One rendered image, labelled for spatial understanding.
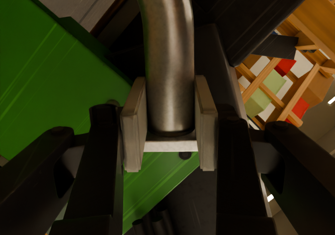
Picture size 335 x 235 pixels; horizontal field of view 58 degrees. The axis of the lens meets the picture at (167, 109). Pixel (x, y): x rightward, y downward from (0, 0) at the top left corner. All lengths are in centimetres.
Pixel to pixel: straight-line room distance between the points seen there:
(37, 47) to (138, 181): 13
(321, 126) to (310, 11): 881
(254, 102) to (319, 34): 257
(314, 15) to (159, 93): 85
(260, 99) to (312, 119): 616
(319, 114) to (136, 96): 953
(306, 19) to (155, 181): 81
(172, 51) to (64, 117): 11
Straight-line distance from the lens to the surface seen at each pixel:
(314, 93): 422
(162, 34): 17
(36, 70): 23
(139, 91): 16
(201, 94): 16
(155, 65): 17
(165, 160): 24
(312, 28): 99
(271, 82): 379
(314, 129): 973
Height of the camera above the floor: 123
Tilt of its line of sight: 2 degrees down
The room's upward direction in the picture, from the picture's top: 135 degrees clockwise
